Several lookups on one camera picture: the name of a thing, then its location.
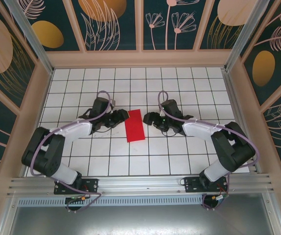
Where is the aluminium frame post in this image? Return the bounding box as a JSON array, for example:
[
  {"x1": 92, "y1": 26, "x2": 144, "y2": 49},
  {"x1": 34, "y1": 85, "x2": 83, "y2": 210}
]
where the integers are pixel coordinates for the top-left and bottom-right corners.
[
  {"x1": 4, "y1": 0, "x2": 55, "y2": 74},
  {"x1": 224, "y1": 0, "x2": 270, "y2": 72}
]

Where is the long aluminium mounting rail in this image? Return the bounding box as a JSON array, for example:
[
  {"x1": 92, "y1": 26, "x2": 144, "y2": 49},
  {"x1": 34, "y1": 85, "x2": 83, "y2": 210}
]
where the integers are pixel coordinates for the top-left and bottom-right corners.
[{"x1": 7, "y1": 173, "x2": 275, "y2": 196}]

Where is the grey metal sheet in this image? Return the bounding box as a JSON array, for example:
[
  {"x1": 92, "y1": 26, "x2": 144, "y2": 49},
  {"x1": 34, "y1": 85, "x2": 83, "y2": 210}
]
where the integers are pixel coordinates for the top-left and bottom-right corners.
[{"x1": 0, "y1": 192, "x2": 281, "y2": 235}]

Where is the aluminium side rail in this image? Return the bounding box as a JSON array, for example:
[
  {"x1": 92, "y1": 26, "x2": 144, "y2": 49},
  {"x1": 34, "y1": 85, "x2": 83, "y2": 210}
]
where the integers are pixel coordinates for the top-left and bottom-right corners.
[{"x1": 222, "y1": 70, "x2": 261, "y2": 174}]

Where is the small circuit board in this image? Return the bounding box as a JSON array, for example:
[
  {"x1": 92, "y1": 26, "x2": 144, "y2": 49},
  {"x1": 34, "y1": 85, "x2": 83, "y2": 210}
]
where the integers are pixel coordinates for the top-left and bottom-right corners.
[
  {"x1": 65, "y1": 195, "x2": 90, "y2": 204},
  {"x1": 211, "y1": 194, "x2": 230, "y2": 203}
]

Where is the slotted grey cable duct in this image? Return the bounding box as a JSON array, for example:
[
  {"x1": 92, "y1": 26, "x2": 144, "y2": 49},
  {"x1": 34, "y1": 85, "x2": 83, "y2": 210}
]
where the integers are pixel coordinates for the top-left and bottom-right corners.
[{"x1": 17, "y1": 194, "x2": 205, "y2": 207}]

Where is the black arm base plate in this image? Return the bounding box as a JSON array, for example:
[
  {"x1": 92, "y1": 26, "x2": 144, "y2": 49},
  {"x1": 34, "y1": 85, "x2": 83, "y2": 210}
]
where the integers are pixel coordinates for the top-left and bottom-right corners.
[
  {"x1": 54, "y1": 178, "x2": 99, "y2": 195},
  {"x1": 184, "y1": 176, "x2": 229, "y2": 193}
]

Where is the purple cable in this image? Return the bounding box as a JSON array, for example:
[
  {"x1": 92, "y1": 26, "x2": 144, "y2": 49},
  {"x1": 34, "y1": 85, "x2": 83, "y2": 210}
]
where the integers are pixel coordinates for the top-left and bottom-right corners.
[
  {"x1": 30, "y1": 90, "x2": 114, "y2": 214},
  {"x1": 157, "y1": 90, "x2": 258, "y2": 211}
]

